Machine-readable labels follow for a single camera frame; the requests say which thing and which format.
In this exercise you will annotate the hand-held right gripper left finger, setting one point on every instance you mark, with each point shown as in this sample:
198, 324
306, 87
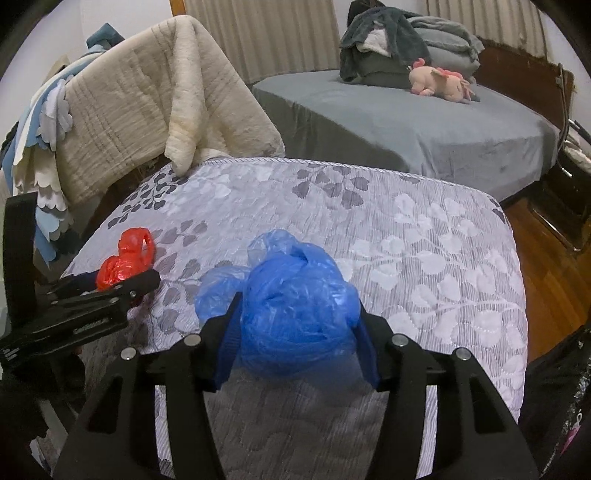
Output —
228, 348

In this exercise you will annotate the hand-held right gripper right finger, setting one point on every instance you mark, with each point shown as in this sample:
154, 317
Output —
368, 353

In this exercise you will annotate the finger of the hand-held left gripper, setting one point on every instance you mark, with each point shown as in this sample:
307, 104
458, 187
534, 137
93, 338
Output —
120, 295

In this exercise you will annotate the red plastic bag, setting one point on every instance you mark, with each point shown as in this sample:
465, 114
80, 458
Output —
129, 249

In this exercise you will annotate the blue plastic bag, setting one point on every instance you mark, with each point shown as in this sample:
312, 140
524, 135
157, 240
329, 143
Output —
295, 314

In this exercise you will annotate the black trash bag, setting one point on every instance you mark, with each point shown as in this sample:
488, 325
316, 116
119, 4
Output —
554, 392

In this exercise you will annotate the grey floral mattress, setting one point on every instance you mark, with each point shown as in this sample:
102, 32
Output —
369, 258

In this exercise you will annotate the blue white scalloped blanket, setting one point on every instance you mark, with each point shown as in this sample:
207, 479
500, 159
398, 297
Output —
51, 115

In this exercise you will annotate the beige quilt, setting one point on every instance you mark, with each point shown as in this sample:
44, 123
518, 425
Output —
138, 92

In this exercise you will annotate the grey bed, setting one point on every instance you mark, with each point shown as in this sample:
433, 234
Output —
392, 124

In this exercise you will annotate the black metal chair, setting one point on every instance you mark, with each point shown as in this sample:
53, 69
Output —
563, 203

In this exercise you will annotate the pink plush toy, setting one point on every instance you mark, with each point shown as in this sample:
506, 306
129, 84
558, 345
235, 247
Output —
438, 81

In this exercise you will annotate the silver chair cushion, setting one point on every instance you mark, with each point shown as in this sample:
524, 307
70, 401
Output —
577, 159

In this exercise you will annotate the wide beige pleated curtain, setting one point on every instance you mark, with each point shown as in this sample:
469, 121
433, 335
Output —
268, 37

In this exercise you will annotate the dark wooden headboard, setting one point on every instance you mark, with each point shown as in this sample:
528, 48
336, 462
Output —
517, 78

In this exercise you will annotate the pile of grey folded blankets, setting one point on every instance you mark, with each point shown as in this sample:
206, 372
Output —
448, 46

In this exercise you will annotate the pile of grey bedding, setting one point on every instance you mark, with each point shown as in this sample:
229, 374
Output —
374, 32

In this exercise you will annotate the narrow beige pleated curtain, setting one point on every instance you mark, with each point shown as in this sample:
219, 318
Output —
489, 23

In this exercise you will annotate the wooden window frame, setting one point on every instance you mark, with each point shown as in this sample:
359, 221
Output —
177, 7

